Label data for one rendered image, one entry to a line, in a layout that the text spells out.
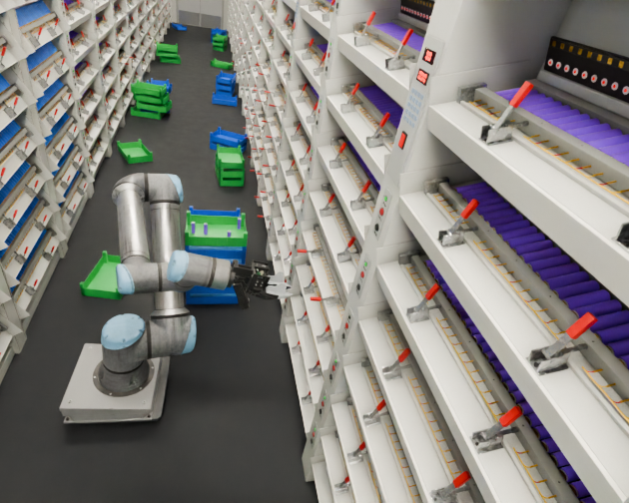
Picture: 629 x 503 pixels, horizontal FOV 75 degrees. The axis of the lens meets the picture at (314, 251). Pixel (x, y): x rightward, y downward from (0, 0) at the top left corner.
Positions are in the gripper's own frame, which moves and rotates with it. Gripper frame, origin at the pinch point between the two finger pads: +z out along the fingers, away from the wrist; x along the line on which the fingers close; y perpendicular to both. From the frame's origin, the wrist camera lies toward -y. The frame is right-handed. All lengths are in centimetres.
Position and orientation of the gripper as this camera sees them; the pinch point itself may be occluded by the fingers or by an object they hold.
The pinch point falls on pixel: (287, 291)
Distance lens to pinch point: 132.5
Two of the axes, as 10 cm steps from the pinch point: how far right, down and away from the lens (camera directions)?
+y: 3.9, -7.8, -5.0
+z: 9.0, 2.1, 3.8
